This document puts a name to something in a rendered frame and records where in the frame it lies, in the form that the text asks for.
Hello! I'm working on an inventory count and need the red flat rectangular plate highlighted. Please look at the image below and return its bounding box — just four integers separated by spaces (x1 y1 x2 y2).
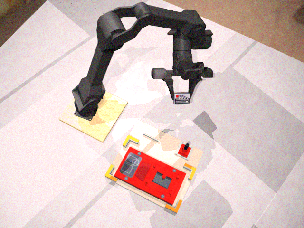
114 147 186 205

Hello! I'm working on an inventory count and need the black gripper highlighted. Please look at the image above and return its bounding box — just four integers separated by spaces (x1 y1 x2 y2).
151 50 213 100

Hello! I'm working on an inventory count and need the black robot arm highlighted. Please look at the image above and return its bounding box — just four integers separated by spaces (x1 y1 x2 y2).
72 2 213 121

